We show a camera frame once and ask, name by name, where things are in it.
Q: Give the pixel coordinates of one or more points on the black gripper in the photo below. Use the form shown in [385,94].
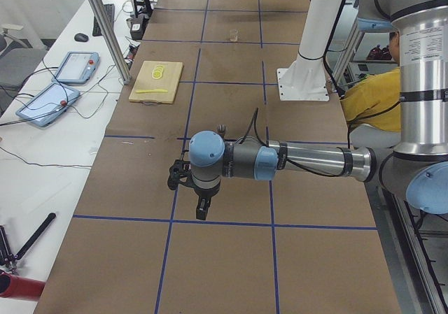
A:
[204,194]

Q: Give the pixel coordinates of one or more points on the steel double jigger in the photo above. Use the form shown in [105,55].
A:
[221,130]

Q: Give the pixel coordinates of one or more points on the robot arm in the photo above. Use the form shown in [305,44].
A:
[415,170]

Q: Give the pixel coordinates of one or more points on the yellow plastic knife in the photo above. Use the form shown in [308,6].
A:
[155,90]

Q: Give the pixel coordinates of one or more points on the wooden cutting board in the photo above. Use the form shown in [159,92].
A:
[169,81]

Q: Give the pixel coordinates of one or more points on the far blue teach pendant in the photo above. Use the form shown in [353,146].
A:
[77,68]

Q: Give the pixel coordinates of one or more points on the blue teach pendant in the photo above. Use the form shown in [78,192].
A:
[48,104]
[77,68]

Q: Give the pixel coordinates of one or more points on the black rod tool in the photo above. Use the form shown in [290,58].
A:
[35,236]

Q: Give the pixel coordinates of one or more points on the near blue teach pendant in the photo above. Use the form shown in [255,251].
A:
[48,104]

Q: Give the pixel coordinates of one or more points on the black power box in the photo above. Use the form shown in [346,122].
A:
[137,27]

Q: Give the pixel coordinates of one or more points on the person in yellow shirt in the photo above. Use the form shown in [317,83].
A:
[374,101]

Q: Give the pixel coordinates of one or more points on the black computer mouse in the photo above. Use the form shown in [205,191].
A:
[81,37]

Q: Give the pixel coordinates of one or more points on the red cylinder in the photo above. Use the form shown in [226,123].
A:
[18,287]

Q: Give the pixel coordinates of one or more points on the grey office chair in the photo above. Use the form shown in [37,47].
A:
[19,63]

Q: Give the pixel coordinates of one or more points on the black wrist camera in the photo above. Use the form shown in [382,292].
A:
[179,174]

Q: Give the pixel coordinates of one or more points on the cutting board metal handle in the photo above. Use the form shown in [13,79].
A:
[147,103]

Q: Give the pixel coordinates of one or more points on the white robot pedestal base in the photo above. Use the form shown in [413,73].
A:
[304,79]

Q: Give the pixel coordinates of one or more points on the aluminium frame post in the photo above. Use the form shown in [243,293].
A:
[110,39]

